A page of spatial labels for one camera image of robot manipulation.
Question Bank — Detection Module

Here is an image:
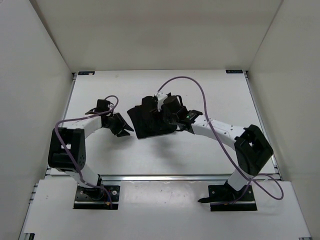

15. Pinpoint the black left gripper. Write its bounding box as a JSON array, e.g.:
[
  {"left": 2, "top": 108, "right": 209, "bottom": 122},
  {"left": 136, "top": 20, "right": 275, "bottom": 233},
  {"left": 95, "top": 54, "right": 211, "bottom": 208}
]
[{"left": 103, "top": 112, "right": 134, "bottom": 138}]

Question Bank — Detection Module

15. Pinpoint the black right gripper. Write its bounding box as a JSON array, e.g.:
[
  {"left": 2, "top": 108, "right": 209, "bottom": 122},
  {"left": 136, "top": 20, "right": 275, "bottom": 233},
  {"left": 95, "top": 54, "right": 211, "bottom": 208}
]
[{"left": 151, "top": 104, "right": 179, "bottom": 132}]

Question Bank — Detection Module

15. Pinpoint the black skirt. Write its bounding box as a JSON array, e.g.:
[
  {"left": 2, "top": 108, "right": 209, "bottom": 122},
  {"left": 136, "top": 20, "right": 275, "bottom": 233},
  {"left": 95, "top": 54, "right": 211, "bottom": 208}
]
[{"left": 127, "top": 96, "right": 177, "bottom": 139}]

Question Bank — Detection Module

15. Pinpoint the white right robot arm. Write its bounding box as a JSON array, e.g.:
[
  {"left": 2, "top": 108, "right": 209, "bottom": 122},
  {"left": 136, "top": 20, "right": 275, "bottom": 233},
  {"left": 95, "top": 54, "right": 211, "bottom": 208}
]
[{"left": 155, "top": 92, "right": 274, "bottom": 200}]

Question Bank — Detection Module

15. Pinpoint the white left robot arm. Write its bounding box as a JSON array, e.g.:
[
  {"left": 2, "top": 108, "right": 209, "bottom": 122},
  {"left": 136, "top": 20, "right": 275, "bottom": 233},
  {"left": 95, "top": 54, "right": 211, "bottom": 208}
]
[{"left": 48, "top": 112, "right": 134, "bottom": 199}]

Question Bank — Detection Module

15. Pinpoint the right corner label sticker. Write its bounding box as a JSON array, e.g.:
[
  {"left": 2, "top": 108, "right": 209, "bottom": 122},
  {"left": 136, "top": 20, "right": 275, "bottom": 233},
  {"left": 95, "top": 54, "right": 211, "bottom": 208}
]
[{"left": 225, "top": 69, "right": 243, "bottom": 74}]

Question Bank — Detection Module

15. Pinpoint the corner label sticker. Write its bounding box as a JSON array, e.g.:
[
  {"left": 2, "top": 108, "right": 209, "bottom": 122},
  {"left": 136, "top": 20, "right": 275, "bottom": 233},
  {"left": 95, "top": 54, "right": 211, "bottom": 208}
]
[
  {"left": 77, "top": 71, "right": 95, "bottom": 76},
  {"left": 225, "top": 69, "right": 243, "bottom": 74}
]

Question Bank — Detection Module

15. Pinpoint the left corner label sticker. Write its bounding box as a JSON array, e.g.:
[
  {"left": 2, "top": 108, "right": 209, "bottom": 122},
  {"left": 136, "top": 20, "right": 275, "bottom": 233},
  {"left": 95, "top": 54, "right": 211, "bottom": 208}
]
[{"left": 77, "top": 71, "right": 95, "bottom": 76}]

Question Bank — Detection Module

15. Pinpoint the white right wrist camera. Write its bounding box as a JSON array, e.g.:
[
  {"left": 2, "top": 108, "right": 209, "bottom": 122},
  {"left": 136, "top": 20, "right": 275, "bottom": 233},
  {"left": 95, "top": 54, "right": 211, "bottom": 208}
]
[{"left": 154, "top": 91, "right": 168, "bottom": 112}]

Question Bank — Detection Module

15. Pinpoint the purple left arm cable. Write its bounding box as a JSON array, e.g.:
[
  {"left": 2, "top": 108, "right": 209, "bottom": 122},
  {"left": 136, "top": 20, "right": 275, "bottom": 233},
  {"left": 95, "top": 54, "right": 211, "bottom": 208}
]
[{"left": 55, "top": 94, "right": 120, "bottom": 205}]

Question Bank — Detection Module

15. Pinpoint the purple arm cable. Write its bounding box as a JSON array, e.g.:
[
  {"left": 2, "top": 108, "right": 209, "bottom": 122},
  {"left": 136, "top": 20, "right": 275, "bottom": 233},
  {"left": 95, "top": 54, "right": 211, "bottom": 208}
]
[
  {"left": 55, "top": 94, "right": 120, "bottom": 205},
  {"left": 157, "top": 75, "right": 285, "bottom": 205}
]

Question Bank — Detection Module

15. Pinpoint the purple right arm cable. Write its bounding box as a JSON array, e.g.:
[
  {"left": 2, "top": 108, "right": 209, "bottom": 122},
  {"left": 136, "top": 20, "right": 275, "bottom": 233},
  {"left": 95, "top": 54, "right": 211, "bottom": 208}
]
[{"left": 157, "top": 75, "right": 285, "bottom": 205}]

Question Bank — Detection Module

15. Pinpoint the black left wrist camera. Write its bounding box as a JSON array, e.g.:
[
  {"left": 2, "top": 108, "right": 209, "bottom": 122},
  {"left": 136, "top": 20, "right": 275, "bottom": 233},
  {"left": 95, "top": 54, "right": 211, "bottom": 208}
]
[{"left": 85, "top": 99, "right": 115, "bottom": 115}]

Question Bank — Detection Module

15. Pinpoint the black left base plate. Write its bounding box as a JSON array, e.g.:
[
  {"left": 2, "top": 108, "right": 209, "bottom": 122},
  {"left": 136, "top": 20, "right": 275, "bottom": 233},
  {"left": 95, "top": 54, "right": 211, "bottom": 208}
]
[{"left": 73, "top": 185, "right": 121, "bottom": 210}]

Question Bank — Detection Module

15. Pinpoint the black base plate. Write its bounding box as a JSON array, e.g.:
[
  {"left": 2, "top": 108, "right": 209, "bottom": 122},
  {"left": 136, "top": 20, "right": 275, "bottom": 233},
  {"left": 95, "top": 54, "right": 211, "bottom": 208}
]
[
  {"left": 198, "top": 184, "right": 258, "bottom": 212},
  {"left": 73, "top": 185, "right": 121, "bottom": 210}
]

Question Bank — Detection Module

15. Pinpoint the aluminium table edge rail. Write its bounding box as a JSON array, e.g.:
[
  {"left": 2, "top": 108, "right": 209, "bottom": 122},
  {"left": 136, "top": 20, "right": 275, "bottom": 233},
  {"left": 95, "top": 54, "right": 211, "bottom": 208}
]
[{"left": 44, "top": 172, "right": 282, "bottom": 185}]

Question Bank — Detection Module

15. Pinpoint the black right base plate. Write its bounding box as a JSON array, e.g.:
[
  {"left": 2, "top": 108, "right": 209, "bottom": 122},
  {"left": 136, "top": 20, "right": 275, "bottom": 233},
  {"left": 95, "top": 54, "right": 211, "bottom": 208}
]
[{"left": 198, "top": 184, "right": 258, "bottom": 212}]

